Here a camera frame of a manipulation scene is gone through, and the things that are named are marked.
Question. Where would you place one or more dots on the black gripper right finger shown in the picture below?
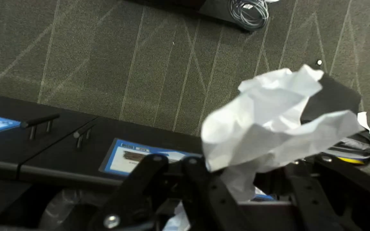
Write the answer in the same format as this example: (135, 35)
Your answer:
(330, 197)

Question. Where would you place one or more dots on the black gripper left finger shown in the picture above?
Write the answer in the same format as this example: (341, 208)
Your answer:
(129, 208)

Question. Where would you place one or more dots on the white paper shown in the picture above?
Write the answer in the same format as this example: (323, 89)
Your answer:
(259, 130)

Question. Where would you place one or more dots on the black bin liner bag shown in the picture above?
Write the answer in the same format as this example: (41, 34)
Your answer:
(70, 210)

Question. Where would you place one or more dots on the left bin door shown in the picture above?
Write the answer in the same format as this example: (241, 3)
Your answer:
(77, 162)

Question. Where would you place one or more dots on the bin door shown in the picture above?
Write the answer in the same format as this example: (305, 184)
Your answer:
(40, 127)
(77, 162)

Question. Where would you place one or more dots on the right bin door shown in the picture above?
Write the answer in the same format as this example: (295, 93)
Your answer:
(40, 127)

